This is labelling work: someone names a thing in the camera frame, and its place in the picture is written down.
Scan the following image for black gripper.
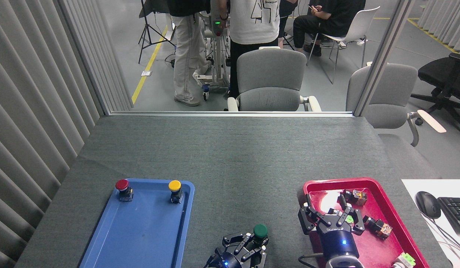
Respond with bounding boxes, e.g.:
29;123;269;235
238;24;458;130
298;194;365;261
206;233;269;268

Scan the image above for green push button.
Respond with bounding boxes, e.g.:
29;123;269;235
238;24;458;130
252;224;269;246

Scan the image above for yellow push button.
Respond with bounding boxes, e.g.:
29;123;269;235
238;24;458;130
168;180;184;204

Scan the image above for red push button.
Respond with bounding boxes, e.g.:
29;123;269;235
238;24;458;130
115;179;134;202

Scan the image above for red plastic tray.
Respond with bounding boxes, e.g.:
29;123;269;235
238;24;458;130
303;178;430;268

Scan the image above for white desk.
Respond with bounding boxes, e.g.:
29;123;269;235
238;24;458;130
401;179;460;268

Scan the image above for black computer mouse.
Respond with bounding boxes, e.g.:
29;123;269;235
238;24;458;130
415;191;441;219

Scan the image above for blue plastic tray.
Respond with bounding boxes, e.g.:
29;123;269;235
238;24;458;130
79;178;195;268

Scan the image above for black keyboard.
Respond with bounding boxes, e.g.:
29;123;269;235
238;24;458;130
437;197;460;234

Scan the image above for grey office chair cream armrest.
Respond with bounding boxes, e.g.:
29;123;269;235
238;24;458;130
345;63;447;180

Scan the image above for grey office chair white armrests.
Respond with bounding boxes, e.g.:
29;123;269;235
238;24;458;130
227;47;322;112

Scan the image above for black office chair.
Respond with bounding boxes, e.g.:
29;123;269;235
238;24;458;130
411;52;460;138

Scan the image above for white stand on wheels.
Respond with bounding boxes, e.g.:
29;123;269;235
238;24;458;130
193;0;232;101

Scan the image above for white plastic chair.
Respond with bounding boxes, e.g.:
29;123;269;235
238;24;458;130
307;6;380;84

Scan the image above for person in beige trousers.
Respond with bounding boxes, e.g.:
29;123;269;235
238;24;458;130
167;0;212;107

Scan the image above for person in black shorts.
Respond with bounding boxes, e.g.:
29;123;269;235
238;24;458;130
278;0;298;50

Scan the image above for person in white shirt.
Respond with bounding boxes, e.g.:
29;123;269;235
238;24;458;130
217;0;281;99

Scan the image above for grey pleated curtain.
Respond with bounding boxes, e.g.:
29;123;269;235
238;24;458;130
0;0;134;268
417;0;460;53

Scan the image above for black tripod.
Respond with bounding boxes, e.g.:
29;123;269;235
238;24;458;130
138;0;176;64

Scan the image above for black switch with orange window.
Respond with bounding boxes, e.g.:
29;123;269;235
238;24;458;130
340;189;367;206

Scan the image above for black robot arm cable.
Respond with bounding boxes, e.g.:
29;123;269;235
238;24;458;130
298;253;326;268

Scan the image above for black and orange switch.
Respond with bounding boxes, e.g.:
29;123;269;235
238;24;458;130
361;216;393;239

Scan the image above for white and green switch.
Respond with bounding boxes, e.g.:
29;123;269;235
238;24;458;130
392;252;416;268

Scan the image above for black mouse cable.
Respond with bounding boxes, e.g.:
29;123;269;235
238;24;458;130
425;216;460;257

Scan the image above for silver post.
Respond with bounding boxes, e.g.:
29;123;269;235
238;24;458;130
354;0;415;117
53;0;112;116

